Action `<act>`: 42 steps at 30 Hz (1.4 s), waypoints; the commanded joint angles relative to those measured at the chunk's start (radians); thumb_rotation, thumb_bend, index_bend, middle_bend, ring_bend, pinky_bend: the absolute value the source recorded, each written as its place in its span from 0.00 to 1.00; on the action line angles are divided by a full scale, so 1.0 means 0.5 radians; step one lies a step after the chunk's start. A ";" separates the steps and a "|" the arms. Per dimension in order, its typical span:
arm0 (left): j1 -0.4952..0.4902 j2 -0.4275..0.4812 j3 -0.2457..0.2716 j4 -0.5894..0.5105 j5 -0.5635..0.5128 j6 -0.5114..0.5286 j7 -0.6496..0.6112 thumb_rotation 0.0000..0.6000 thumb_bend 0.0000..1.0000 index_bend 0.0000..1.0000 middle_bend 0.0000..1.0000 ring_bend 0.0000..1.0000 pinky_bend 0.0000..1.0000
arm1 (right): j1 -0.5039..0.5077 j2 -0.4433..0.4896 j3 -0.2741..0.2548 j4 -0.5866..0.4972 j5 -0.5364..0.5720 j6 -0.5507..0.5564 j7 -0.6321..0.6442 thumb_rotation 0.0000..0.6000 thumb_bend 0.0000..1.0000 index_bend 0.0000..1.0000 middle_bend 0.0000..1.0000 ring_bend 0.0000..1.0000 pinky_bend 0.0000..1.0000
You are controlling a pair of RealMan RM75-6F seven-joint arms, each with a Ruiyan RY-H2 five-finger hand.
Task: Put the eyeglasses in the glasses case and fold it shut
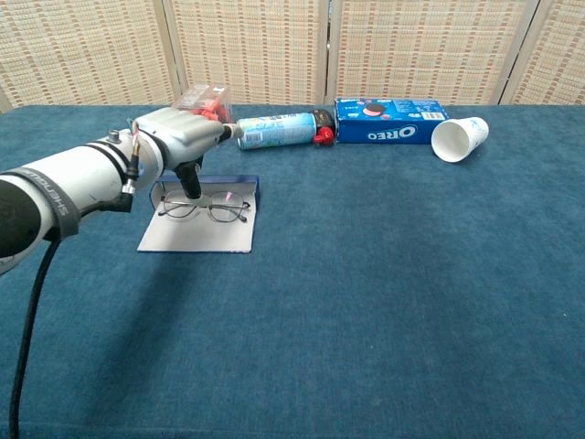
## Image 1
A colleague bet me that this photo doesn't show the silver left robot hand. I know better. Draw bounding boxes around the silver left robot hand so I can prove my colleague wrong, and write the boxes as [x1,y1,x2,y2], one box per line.
[132,107,243,200]

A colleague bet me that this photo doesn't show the thin metal-frame eyeglasses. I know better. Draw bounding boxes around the thin metal-frame eyeglasses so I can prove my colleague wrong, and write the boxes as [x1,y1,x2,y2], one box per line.
[157,187,251,224]

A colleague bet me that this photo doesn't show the blue glasses case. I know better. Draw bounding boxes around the blue glasses case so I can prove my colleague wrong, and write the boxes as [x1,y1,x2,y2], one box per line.
[136,175,261,254]

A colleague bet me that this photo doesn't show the clear box of red items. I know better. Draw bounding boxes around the clear box of red items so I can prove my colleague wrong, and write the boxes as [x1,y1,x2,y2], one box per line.
[172,81,234,125]

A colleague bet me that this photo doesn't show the light blue drink can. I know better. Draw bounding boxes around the light blue drink can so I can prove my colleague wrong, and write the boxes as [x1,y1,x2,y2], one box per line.
[235,112,317,152]

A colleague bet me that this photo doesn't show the woven folding screen panel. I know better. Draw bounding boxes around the woven folding screen panel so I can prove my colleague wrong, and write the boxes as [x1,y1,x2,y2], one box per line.
[0,0,177,114]
[326,0,543,106]
[162,0,331,106]
[497,0,585,107]

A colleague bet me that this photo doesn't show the black bottle with red cap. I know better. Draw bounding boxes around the black bottle with red cap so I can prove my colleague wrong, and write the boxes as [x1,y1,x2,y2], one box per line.
[308,108,337,149]

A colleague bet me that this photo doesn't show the blue Oreo cookie box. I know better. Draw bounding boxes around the blue Oreo cookie box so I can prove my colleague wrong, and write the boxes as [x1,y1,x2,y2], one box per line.
[333,97,450,145]

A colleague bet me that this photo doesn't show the blue tablecloth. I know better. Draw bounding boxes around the blue tablecloth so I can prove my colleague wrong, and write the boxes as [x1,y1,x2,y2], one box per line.
[0,103,585,439]

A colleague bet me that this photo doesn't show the white paper cup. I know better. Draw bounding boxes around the white paper cup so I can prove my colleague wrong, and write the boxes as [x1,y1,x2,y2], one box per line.
[431,116,490,164]

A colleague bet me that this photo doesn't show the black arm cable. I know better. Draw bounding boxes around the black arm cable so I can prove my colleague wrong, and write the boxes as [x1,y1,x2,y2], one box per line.
[7,132,142,439]

